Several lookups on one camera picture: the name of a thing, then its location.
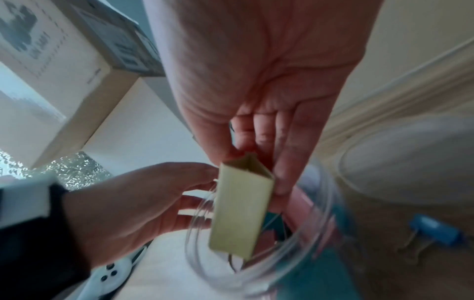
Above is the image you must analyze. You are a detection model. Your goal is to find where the person's left hand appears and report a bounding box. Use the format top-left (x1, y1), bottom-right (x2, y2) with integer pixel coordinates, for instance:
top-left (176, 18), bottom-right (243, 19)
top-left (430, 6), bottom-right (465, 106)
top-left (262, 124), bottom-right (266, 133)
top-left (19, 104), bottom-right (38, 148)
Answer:
top-left (62, 162), bottom-right (220, 269)

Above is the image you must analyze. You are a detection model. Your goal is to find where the person's right hand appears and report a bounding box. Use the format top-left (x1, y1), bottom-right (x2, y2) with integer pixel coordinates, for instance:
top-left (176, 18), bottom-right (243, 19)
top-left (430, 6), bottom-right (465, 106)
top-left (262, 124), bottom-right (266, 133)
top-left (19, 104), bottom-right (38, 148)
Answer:
top-left (142, 0), bottom-right (386, 214)

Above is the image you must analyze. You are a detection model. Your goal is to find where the large clear plastic jar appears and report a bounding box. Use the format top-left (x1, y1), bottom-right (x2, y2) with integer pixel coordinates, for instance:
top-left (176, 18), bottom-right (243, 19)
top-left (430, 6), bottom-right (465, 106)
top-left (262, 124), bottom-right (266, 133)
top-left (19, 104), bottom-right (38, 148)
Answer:
top-left (184, 162), bottom-right (369, 300)

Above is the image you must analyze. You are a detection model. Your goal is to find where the large yellow binder clip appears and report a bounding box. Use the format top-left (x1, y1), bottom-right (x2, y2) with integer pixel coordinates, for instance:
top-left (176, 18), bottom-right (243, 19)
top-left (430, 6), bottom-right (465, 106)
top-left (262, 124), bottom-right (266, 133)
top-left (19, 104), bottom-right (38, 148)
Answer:
top-left (208, 152), bottom-right (277, 260)

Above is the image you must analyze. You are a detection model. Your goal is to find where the large clear plastic lid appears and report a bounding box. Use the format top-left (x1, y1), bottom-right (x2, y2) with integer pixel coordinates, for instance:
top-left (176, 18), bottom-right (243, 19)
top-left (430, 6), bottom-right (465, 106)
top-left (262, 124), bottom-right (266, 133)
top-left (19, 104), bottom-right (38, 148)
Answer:
top-left (336, 113), bottom-right (474, 206)

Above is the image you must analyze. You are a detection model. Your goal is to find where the large blue binder clip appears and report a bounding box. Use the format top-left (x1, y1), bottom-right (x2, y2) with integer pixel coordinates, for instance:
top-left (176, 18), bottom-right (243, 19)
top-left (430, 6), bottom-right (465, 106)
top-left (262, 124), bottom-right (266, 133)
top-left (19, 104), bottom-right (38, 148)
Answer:
top-left (397, 213), bottom-right (467, 259)

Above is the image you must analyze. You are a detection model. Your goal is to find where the white cardboard box brown top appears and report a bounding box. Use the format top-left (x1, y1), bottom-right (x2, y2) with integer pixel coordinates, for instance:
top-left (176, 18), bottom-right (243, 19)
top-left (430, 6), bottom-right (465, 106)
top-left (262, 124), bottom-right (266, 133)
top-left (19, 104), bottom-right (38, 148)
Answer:
top-left (0, 0), bottom-right (140, 170)

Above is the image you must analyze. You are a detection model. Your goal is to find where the silver bubble foil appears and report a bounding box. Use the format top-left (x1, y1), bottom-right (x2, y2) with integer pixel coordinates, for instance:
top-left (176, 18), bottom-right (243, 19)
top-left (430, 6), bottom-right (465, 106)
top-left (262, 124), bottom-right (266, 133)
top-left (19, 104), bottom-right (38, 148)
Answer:
top-left (0, 148), bottom-right (113, 190)

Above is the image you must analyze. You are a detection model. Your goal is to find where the white game controller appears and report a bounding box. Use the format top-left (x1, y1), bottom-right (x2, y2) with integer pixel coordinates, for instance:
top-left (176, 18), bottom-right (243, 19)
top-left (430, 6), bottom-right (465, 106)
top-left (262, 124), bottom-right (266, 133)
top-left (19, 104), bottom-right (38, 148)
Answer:
top-left (79, 242), bottom-right (151, 300)

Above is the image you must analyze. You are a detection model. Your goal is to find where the black left wrist strap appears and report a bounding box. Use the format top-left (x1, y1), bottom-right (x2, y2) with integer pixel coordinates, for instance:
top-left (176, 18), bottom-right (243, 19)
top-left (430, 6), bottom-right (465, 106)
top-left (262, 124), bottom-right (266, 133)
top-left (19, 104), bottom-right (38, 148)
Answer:
top-left (0, 173), bottom-right (91, 300)

